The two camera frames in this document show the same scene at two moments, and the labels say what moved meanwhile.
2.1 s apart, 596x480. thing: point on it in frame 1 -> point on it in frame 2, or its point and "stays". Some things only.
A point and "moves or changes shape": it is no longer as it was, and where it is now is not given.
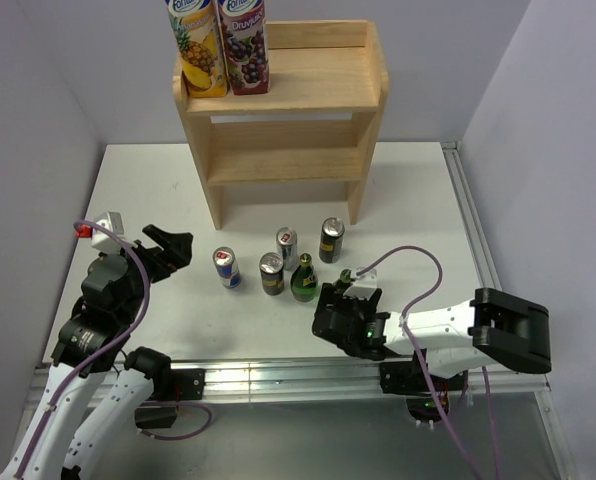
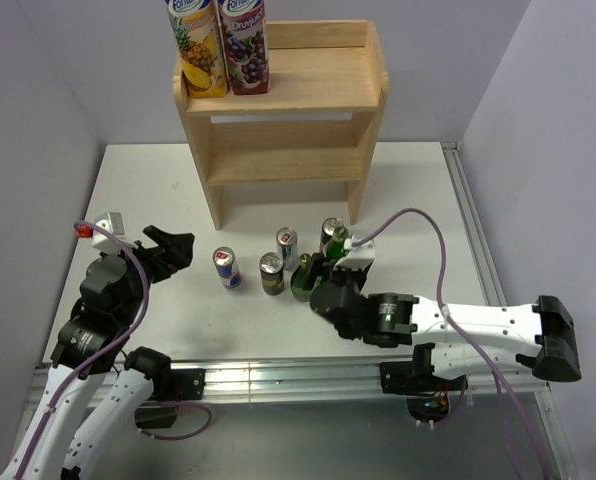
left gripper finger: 163,273 stays
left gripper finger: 176,246 stays
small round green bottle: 304,282 stays
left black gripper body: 152,262 stays
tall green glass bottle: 345,275 moves or changes shape
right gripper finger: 327,293 -> 316,270
